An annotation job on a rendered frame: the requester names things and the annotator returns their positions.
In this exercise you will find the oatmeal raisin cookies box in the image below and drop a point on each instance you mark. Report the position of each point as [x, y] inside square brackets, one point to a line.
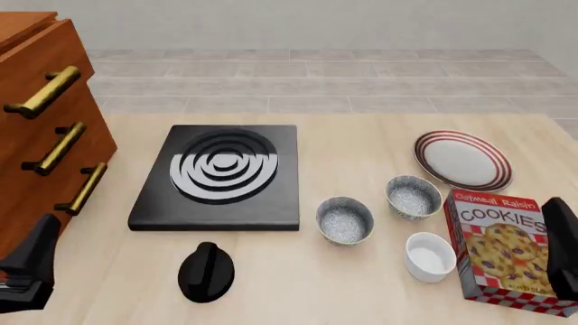
[501, 243]

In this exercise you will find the patterned grey bowl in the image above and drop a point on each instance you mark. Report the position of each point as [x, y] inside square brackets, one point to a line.
[343, 223]
[413, 198]

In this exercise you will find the wooden drawer, mid-height front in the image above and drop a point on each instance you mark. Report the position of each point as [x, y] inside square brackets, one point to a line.
[88, 108]

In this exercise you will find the white plate with red rings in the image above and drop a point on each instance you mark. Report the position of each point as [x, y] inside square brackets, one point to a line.
[463, 162]

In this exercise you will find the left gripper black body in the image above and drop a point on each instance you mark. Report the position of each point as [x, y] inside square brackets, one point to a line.
[27, 287]

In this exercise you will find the flat black stove plate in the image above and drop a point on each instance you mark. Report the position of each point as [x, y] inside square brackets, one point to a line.
[153, 203]

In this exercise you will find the wooden cabinet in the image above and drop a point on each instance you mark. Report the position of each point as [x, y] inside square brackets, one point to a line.
[13, 37]

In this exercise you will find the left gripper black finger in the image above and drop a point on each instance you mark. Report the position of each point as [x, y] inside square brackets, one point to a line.
[43, 243]

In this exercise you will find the small white ramekin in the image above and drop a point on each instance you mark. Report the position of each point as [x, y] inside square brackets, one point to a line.
[429, 259]

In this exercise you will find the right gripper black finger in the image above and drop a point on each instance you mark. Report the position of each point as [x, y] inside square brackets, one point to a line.
[562, 230]

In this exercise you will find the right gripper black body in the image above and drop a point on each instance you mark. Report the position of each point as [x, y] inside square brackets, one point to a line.
[564, 282]

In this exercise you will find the round black stove knob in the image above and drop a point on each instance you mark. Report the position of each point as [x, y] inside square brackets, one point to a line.
[205, 274]

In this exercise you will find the wooden drawer, largest front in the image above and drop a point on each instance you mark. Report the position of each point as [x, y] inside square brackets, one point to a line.
[68, 50]

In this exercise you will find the wooden drawer, lowest front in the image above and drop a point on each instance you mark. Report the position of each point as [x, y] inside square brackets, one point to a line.
[101, 145]

